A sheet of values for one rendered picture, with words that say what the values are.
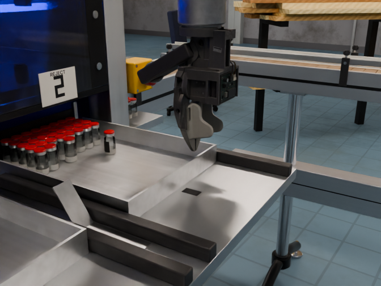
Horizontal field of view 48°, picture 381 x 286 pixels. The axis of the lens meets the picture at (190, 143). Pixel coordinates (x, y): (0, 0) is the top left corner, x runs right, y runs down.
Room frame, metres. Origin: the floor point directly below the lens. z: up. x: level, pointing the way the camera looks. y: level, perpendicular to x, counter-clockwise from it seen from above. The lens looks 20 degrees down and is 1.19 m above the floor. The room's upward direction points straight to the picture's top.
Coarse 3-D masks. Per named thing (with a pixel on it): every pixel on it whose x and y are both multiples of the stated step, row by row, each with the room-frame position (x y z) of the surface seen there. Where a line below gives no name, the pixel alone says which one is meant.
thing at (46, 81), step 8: (48, 72) 0.75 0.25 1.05; (56, 72) 0.76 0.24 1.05; (64, 72) 0.78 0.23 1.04; (72, 72) 0.79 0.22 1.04; (40, 80) 0.73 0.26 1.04; (48, 80) 0.74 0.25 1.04; (56, 80) 0.76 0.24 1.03; (64, 80) 0.77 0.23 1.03; (72, 80) 0.79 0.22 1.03; (40, 88) 0.73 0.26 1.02; (48, 88) 0.74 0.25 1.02; (64, 88) 0.77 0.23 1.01; (72, 88) 0.79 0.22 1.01; (48, 96) 0.74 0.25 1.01; (64, 96) 0.77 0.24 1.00; (72, 96) 0.79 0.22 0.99; (48, 104) 0.74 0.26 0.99
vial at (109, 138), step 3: (105, 135) 0.77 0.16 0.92; (108, 135) 0.77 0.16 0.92; (111, 135) 0.77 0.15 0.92; (105, 138) 0.77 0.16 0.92; (108, 138) 0.77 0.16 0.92; (111, 138) 0.77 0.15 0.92; (114, 138) 0.77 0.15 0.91; (108, 141) 0.77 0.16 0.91; (111, 141) 0.77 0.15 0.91; (114, 141) 0.77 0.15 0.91; (111, 144) 0.77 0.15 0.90; (114, 144) 0.77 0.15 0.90; (111, 147) 0.77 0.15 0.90; (114, 147) 0.77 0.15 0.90; (111, 150) 0.77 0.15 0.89; (114, 150) 0.77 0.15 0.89; (105, 153) 0.77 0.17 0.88; (108, 153) 0.77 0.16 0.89; (111, 153) 0.77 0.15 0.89; (114, 153) 0.77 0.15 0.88
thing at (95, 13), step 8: (88, 0) 0.84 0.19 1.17; (96, 0) 0.86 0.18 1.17; (88, 8) 0.84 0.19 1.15; (96, 8) 0.86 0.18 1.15; (88, 16) 0.84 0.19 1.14; (96, 16) 0.86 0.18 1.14; (88, 24) 0.84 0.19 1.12; (96, 24) 0.86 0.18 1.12; (88, 32) 0.84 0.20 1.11; (96, 32) 0.86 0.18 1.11; (88, 40) 0.84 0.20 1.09; (96, 40) 0.86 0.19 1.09; (104, 40) 0.88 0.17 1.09; (96, 48) 0.85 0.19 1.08; (104, 48) 0.87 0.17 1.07; (96, 56) 0.85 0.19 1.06; (104, 56) 0.87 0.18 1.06; (96, 64) 0.85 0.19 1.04; (104, 64) 0.87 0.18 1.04; (96, 72) 0.85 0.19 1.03; (104, 72) 0.87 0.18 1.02; (96, 80) 0.85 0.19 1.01; (104, 80) 0.87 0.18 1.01
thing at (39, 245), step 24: (0, 216) 0.53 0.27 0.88; (24, 216) 0.50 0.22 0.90; (48, 216) 0.48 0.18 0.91; (0, 240) 0.47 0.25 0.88; (24, 240) 0.47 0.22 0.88; (48, 240) 0.47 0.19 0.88; (72, 240) 0.43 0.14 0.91; (0, 264) 0.42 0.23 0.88; (24, 264) 0.42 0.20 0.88; (48, 264) 0.40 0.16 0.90; (72, 264) 0.43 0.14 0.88
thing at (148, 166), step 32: (128, 128) 0.84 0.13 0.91; (0, 160) 0.66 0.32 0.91; (64, 160) 0.74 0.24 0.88; (96, 160) 0.74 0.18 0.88; (128, 160) 0.74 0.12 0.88; (160, 160) 0.74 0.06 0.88; (192, 160) 0.67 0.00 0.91; (96, 192) 0.55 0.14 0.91; (128, 192) 0.61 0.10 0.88; (160, 192) 0.58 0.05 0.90
